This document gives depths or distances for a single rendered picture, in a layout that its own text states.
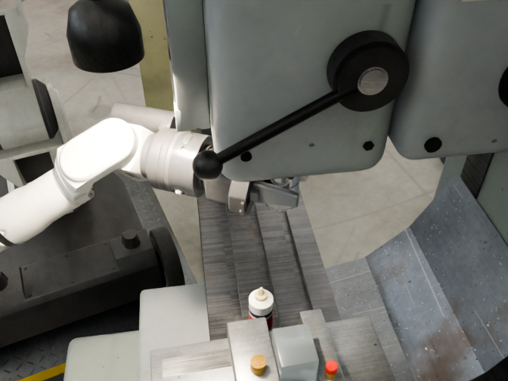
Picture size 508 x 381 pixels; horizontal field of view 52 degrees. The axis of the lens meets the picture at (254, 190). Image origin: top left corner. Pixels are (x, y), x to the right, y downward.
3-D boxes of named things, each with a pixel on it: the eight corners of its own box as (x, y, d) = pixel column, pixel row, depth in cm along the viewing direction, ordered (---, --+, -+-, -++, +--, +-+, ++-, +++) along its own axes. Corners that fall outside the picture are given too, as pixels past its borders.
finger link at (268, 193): (298, 207, 69) (253, 197, 70) (299, 189, 67) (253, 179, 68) (295, 215, 68) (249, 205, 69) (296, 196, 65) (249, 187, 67)
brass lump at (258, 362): (252, 376, 71) (252, 370, 70) (249, 362, 73) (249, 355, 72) (267, 373, 71) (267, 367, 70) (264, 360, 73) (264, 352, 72)
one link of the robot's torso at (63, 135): (14, 196, 157) (-41, 85, 117) (81, 178, 163) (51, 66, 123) (24, 239, 150) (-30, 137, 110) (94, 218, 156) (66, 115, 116)
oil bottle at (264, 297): (250, 339, 88) (250, 299, 81) (247, 319, 91) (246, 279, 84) (274, 336, 89) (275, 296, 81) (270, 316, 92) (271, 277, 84)
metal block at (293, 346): (280, 389, 73) (281, 367, 69) (271, 351, 77) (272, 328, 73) (315, 383, 73) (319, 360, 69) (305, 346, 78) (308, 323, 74)
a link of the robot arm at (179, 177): (244, 181, 63) (154, 162, 66) (245, 236, 69) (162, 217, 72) (272, 125, 72) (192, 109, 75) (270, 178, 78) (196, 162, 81)
